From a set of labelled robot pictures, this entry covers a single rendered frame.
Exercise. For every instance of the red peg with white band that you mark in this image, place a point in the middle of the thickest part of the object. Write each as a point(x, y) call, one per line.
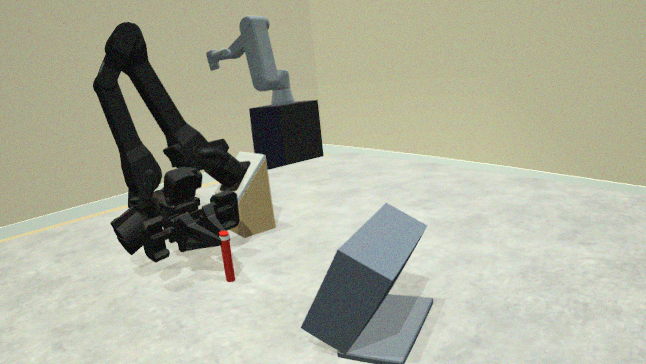
point(226, 253)

